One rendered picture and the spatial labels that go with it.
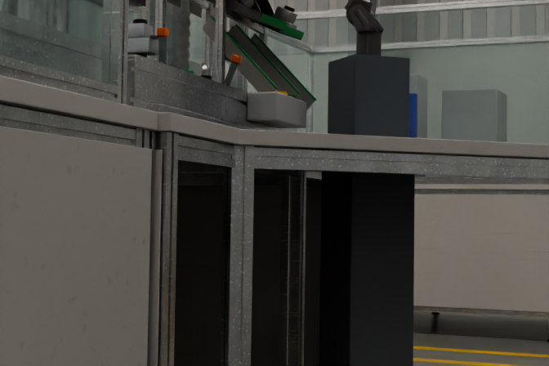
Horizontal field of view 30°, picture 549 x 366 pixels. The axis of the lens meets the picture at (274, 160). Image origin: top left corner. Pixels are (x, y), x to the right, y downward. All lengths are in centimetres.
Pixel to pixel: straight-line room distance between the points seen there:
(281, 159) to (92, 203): 61
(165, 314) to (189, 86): 48
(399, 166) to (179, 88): 49
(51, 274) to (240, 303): 65
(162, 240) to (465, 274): 464
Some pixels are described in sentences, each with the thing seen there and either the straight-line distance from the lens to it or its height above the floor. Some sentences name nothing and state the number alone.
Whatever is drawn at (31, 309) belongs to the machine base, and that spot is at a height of 58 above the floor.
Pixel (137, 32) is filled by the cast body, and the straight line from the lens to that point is 212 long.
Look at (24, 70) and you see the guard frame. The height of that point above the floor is 88.
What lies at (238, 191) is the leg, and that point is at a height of 74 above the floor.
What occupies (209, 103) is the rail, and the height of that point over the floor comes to 91.
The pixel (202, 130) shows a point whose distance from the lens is 175.
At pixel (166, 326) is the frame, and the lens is 166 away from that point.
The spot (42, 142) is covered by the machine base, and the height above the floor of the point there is 79.
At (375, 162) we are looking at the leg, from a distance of 206.
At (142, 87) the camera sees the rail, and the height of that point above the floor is 91.
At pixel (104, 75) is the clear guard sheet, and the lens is 156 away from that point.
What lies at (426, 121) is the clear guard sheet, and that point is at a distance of 629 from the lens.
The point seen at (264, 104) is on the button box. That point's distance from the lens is 217.
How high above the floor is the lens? 70
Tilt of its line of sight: 3 degrees up
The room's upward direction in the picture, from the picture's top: 1 degrees clockwise
